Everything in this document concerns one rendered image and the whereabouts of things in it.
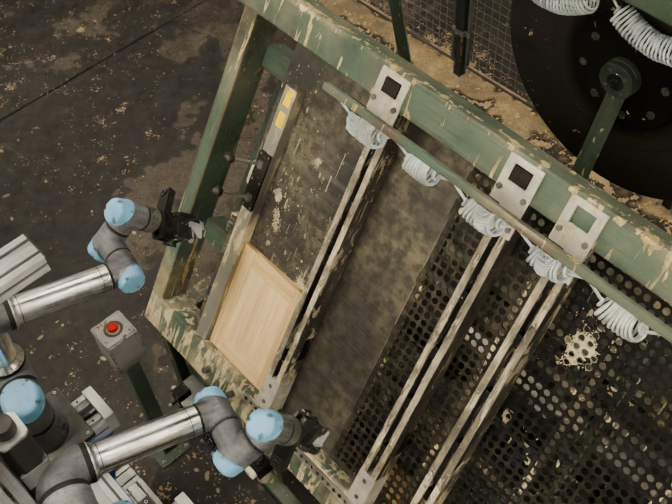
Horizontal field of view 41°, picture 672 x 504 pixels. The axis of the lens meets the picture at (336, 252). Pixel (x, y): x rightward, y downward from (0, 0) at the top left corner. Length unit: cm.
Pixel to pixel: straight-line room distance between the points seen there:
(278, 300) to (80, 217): 215
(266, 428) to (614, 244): 88
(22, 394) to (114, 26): 353
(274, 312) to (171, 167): 217
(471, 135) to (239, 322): 114
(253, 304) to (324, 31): 93
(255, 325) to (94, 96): 277
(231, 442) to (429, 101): 96
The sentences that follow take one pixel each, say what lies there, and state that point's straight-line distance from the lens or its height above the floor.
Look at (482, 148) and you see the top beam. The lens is 221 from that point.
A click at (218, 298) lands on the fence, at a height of 105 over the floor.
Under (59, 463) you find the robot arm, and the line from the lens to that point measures 212.
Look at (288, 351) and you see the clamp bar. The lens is 277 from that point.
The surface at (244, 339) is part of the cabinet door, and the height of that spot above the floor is 98.
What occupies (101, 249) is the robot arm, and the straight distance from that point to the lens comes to 254.
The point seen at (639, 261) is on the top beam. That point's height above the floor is 190.
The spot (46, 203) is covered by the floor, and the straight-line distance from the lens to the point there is 493.
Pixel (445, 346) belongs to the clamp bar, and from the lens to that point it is 239.
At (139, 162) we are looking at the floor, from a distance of 497.
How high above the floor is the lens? 349
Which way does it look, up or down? 53 degrees down
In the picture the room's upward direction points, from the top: 5 degrees counter-clockwise
